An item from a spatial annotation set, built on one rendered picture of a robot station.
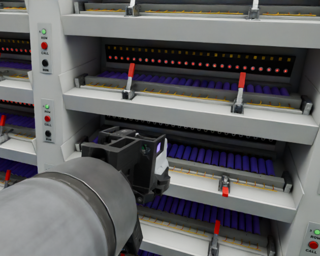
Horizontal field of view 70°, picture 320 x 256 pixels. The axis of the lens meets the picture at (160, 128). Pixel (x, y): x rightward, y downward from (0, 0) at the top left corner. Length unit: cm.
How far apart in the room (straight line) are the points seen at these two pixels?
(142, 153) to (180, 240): 48
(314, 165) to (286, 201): 11
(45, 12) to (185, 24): 35
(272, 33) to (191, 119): 24
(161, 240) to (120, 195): 54
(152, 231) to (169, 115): 36
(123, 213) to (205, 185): 43
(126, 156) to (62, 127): 47
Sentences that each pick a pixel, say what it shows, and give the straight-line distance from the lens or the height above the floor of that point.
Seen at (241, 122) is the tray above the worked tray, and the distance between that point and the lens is 53.
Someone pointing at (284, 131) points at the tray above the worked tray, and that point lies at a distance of 55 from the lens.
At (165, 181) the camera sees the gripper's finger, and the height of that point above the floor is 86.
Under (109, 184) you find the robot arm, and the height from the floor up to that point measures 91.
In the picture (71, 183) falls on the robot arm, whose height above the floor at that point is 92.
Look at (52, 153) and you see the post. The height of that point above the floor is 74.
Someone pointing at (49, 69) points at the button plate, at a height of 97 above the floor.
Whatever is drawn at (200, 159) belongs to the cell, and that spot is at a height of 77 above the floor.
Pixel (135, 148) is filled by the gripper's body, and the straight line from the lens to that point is 25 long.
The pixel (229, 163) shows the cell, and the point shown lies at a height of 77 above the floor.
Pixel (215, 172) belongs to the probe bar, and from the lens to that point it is 62.
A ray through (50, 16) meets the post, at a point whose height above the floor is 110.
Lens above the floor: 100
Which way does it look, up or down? 15 degrees down
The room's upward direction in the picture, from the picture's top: 5 degrees clockwise
